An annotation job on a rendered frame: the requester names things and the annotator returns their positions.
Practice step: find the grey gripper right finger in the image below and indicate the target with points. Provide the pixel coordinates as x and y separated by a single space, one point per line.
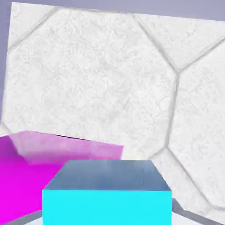
182 218

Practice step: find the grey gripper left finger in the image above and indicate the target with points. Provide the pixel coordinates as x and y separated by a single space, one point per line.
34 220

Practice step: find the small cyan cube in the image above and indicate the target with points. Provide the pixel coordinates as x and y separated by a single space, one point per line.
107 205

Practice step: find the large magenta box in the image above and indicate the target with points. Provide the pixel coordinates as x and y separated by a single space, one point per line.
21 184

